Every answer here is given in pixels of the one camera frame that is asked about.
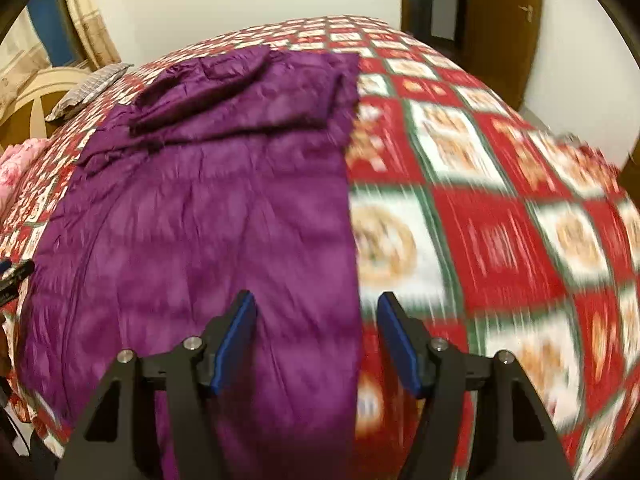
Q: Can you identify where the purple hooded down jacket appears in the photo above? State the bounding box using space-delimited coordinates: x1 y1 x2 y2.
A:
17 45 363 480

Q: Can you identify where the brown wooden door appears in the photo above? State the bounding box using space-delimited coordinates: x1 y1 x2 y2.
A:
462 0 543 106

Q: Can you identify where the striped pillow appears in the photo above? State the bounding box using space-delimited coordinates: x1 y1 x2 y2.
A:
45 62 135 122

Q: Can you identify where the window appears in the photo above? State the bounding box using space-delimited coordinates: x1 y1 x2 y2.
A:
26 0 76 68

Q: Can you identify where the dark wooden door frame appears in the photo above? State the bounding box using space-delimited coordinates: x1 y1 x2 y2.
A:
400 0 468 51

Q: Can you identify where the narrow beige patterned curtain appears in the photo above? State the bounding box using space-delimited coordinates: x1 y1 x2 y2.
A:
57 0 121 68

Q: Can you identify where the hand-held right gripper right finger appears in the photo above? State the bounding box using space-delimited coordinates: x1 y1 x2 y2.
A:
376 291 573 480

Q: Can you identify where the red checkered bear bedspread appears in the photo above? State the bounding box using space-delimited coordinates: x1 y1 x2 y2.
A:
0 15 640 480

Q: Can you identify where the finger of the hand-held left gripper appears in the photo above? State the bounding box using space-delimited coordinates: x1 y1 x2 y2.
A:
0 259 36 306

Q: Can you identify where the pink floral folded blanket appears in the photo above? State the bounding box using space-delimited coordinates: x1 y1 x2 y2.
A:
0 139 51 211

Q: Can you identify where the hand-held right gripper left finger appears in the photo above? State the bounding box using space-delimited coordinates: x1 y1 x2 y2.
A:
54 289 258 480

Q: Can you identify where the cream and brown headboard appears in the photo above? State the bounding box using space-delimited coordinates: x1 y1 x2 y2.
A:
0 66 93 151

